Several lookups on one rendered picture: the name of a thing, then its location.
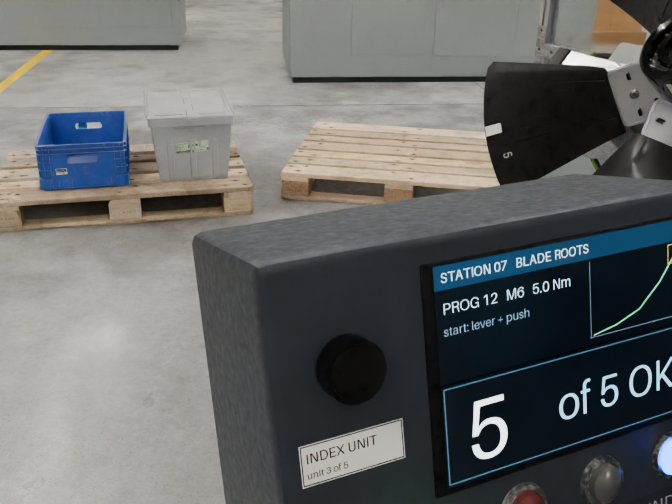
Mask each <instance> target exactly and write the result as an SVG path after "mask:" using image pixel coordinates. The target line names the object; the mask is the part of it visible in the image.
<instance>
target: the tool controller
mask: <svg viewBox="0 0 672 504"><path fill-rule="evenodd" d="M192 249H193V257H194V264H195V272H196V280H197V288H198V295H199V303H200V311H201V318H202V326H203V334H204V341H205V349H206V357H207V365H208V372H209V380H210V388H211V395H212V403H213V411H214V419H215V426H216V434H217V442H218V449H219V457H220V465H221V473H222V480H223V488H224V496H225V503H226V504H502V503H503V500H504V498H505V497H506V495H507V494H508V492H509V491H510V490H511V489H512V488H514V487H515V486H516V485H518V484H520V483H523V482H532V483H535V484H537V485H538V486H539V487H540V488H541V489H542V490H543V491H544V493H545V495H546V497H547V504H590V503H588V502H586V501H585V500H584V498H583V497H582V494H581V491H580V481H581V477H582V474H583V472H584V470H585V468H586V466H587V465H588V464H589V463H590V462H591V461H592V460H593V459H594V458H596V457H598V456H601V455H609V456H612V457H613V458H614V459H616V460H617V461H618V462H619V463H620V464H621V466H622V469H623V483H622V487H621V490H620V492H619V493H618V495H617V496H616V497H615V498H614V499H613V500H612V501H611V502H610V503H608V504H672V479H666V478H663V477H660V476H659V475H657V474H656V472H655V471H654V468H653V464H652V457H653V452H654V449H655V446H656V444H657V443H658V441H659V440H660V438H661V437H662V436H663V435H665V434H666V433H668V432H670V431H672V180H659V179H644V178H630V177H615V176H600V175H585V174H570V175H563V176H557V177H550V178H544V179H537V180H531V181H524V182H518V183H511V184H505V185H498V186H492V187H485V188H479V189H472V190H466V191H459V192H453V193H446V194H440V195H434V196H427V197H421V198H414V199H408V200H401V201H395V202H388V203H382V204H375V205H369V206H362V207H356V208H349V209H343V210H336V211H330V212H323V213H317V214H310V215H304V216H297V217H291V218H284V219H278V220H271V221H265V222H258V223H252V224H246V225H239V226H233V227H226V228H220V229H213V230H207V231H201V232H200V233H198V234H196V235H195V236H194V238H193V242H192ZM527 364H530V382H531V406H532V429H533V453H534V461H531V462H528V463H525V464H522V465H519V466H516V467H513V468H510V469H507V470H504V471H501V472H498V473H495V474H492V475H489V476H486V477H483V478H480V479H477V480H474V481H471V482H468V483H465V484H462V485H459V486H456V487H453V488H450V489H447V477H446V462H445V447H444V432H443V417H442V402H441V388H443V387H446V386H450V385H454V384H457V383H461V382H465V381H468V380H472V379H476V378H479V377H483V376H487V375H490V374H494V373H498V372H501V371H505V370H509V369H512V368H516V367H520V366H523V365H527Z"/></svg>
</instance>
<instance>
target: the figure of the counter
mask: <svg viewBox="0 0 672 504"><path fill-rule="evenodd" d="M441 402H442V417H443V432H444V447H445V462H446V477H447V489H450V488H453V487H456V486H459V485H462V484H465V483H468V482H471V481H474V480H477V479H480V478H483V477H486V476H489V475H492V474H495V473H498V472H501V471H504V470H507V469H510V468H513V467H516V466H519V465H522V464H525V463H528V462H531V461H534V453H533V429H532V406H531V382H530V364H527V365H523V366H520V367H516V368H512V369H509V370H505V371H501V372H498V373H494V374H490V375H487V376H483V377H479V378H476V379H472V380H468V381H465V382H461V383H457V384H454V385H450V386H446V387H443V388H441Z"/></svg>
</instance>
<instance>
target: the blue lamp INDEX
mask: <svg viewBox="0 0 672 504"><path fill-rule="evenodd" d="M652 464H653V468H654V471H655V472H656V474H657V475H659V476H660V477H663V478H666V479H672V431H670V432H668V433H666V434H665V435H663V436H662V437H661V438H660V440H659V441H658V443H657V444H656V446H655V449H654V452H653V457H652Z"/></svg>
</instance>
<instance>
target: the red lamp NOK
mask: <svg viewBox="0 0 672 504"><path fill-rule="evenodd" d="M502 504H547V497H546V495H545V493H544V491H543V490H542V489H541V488H540V487H539V486H538V485H537V484H535V483H532V482H523V483H520V484H518V485H516V486H515V487H514V488H512V489H511V490H510V491H509V492H508V494H507V495H506V497H505V498H504V500H503V503H502Z"/></svg>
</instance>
